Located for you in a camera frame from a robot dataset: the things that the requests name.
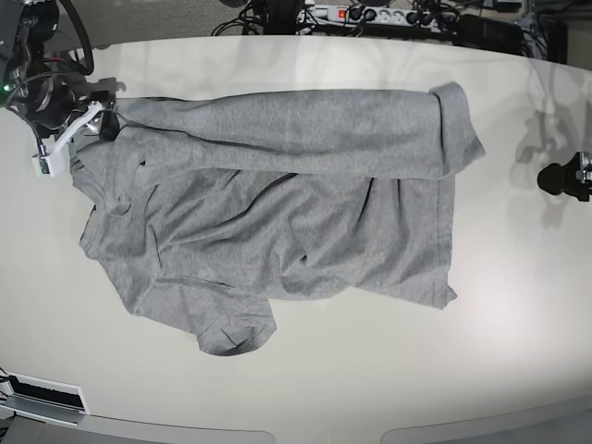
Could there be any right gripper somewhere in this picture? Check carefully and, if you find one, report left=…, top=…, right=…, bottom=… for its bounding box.
left=22, top=78, right=120, bottom=142

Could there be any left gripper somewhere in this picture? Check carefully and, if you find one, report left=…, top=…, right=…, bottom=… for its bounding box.
left=537, top=151, right=592, bottom=202

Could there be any grey t-shirt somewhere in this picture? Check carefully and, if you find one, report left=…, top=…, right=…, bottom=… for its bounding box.
left=70, top=82, right=485, bottom=356

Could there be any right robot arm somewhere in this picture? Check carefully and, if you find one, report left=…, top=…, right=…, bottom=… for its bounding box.
left=1, top=1, right=120, bottom=144

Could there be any black power adapter brick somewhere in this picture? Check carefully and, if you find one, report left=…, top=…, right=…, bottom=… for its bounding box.
left=454, top=14, right=524, bottom=55

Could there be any white power strip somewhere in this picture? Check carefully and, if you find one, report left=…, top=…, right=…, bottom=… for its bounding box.
left=297, top=2, right=455, bottom=33

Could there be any black corrugated cable hose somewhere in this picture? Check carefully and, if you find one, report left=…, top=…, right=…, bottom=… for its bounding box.
left=57, top=0, right=96, bottom=78

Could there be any white cable grommet box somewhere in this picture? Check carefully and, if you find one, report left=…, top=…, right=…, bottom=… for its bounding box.
left=1, top=370, right=91, bottom=426

